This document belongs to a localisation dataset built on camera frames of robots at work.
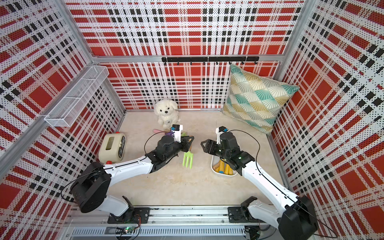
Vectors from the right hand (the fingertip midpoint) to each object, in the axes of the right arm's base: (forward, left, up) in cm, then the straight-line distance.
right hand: (207, 144), depth 78 cm
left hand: (+6, +7, -1) cm, 9 cm away
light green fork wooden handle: (-3, +10, -7) cm, 12 cm away
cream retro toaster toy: (+3, +56, -10) cm, 57 cm away
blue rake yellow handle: (-7, -8, -13) cm, 17 cm away
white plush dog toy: (+28, +26, -3) cm, 39 cm away
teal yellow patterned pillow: (+27, -30, +5) cm, 41 cm away
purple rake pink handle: (+23, +29, -19) cm, 41 cm away
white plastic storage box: (0, -6, -19) cm, 20 cm away
